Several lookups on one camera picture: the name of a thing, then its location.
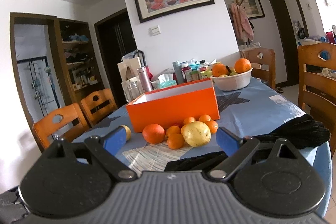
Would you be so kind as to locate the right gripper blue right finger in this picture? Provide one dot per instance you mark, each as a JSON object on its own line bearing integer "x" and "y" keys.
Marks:
{"x": 239, "y": 151}

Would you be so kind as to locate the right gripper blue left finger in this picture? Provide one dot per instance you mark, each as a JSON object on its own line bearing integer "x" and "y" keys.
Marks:
{"x": 104, "y": 150}

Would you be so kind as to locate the small mandarin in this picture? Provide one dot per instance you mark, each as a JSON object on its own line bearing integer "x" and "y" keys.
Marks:
{"x": 172, "y": 130}
{"x": 175, "y": 141}
{"x": 188, "y": 120}
{"x": 213, "y": 126}
{"x": 205, "y": 118}

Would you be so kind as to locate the yellow fruit behind left finger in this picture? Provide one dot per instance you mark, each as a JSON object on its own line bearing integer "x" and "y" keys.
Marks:
{"x": 128, "y": 132}

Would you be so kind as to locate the wooden chair left far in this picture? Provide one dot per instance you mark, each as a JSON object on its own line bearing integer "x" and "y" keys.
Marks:
{"x": 98, "y": 105}

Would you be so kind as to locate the wooden chair left near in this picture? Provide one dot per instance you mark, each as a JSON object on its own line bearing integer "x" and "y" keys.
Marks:
{"x": 58, "y": 119}

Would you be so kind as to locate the large orange front left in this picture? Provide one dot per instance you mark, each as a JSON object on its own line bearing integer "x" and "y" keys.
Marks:
{"x": 153, "y": 133}

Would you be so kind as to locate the glass mug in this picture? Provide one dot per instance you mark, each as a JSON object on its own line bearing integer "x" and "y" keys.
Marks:
{"x": 132, "y": 90}

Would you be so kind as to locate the white fruit bowl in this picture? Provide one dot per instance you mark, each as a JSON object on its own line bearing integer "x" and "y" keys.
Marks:
{"x": 232, "y": 83}

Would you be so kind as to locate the black cloth on table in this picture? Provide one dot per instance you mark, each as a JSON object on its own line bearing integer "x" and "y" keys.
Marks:
{"x": 303, "y": 132}

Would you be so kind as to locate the orange cardboard box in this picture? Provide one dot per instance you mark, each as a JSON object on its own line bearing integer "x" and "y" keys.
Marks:
{"x": 172, "y": 105}

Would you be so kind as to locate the wooden shelf unit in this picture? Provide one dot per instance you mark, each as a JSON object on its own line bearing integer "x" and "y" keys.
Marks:
{"x": 78, "y": 73}

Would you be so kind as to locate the brown paper bag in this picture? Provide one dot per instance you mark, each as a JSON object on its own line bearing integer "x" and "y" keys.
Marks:
{"x": 128, "y": 68}

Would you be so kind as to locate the left orange in bowl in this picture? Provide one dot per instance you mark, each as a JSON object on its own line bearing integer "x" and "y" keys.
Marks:
{"x": 219, "y": 69}

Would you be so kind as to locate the orange in bowl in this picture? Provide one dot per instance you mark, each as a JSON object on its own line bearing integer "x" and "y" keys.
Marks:
{"x": 242, "y": 65}
{"x": 219, "y": 69}

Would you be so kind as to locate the pink thermos bottle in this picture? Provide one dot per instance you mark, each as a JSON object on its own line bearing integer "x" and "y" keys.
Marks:
{"x": 144, "y": 79}

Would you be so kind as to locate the right orange in bowl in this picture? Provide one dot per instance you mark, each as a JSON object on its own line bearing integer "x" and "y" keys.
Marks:
{"x": 242, "y": 65}

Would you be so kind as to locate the tissue pack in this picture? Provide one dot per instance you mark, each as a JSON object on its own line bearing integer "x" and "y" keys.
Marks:
{"x": 166, "y": 80}

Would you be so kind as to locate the grey tall bottle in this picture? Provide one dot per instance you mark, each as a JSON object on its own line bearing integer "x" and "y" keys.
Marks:
{"x": 178, "y": 72}

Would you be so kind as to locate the wooden chair behind bowl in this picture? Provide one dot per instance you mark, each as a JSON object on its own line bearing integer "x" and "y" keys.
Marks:
{"x": 264, "y": 65}

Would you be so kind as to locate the dark capped supplement bottle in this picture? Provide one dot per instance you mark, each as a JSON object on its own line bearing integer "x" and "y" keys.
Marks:
{"x": 202, "y": 66}

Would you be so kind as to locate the red white container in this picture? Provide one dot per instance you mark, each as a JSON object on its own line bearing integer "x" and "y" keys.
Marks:
{"x": 186, "y": 72}

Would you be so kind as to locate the pink garment on rack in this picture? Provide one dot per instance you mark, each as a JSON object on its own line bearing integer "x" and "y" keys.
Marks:
{"x": 242, "y": 26}

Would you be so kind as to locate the wooden chair far right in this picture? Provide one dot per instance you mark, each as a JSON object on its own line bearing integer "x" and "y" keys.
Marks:
{"x": 315, "y": 90}

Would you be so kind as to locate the framed landscape painting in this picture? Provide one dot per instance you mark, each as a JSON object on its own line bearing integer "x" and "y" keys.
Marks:
{"x": 253, "y": 8}

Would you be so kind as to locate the wall light switch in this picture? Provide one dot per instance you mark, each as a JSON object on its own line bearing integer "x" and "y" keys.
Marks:
{"x": 155, "y": 30}

